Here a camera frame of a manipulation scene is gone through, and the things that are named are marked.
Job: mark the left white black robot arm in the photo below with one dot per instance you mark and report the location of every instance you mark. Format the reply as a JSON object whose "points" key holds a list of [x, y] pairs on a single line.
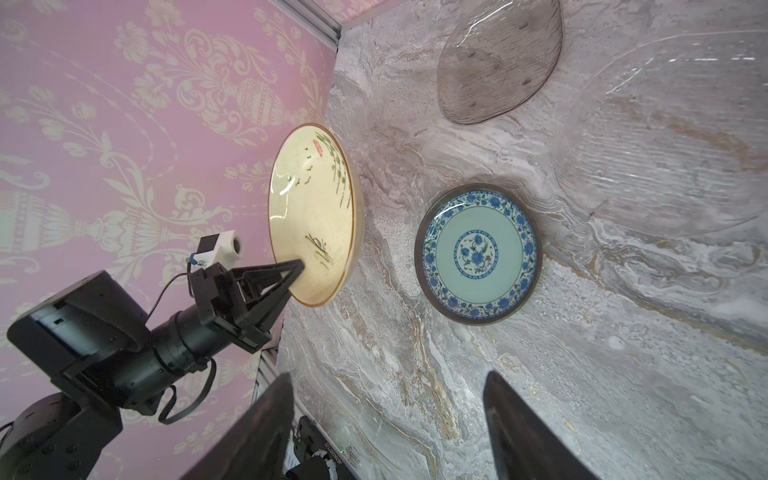
{"points": [[57, 438]]}

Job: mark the clear glass plate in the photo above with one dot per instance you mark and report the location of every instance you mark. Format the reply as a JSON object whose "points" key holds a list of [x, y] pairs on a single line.
{"points": [[670, 138]]}

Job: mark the grey smoked glass plate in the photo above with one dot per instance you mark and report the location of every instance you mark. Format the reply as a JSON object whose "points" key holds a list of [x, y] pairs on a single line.
{"points": [[498, 57]]}

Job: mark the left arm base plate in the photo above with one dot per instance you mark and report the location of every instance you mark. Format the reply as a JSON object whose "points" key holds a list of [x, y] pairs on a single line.
{"points": [[311, 455]]}

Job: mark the left corner aluminium post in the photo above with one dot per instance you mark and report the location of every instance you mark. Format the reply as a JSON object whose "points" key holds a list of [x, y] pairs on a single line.
{"points": [[310, 15]]}

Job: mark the blue floral patterned plate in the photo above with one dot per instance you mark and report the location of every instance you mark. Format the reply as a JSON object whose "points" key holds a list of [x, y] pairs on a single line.
{"points": [[477, 254]]}

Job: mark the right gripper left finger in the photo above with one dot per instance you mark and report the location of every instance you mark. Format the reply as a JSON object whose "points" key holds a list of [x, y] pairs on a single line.
{"points": [[255, 446]]}

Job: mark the cream plate with willow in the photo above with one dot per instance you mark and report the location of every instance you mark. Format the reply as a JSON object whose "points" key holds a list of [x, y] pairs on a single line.
{"points": [[316, 212]]}

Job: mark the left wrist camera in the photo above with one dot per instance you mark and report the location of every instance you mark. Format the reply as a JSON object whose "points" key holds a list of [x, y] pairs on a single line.
{"points": [[224, 248]]}

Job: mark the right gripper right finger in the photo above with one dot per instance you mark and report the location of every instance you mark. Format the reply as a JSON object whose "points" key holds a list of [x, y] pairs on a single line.
{"points": [[523, 446]]}

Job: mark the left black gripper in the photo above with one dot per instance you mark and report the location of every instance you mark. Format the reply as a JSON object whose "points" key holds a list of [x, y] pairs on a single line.
{"points": [[92, 339]]}

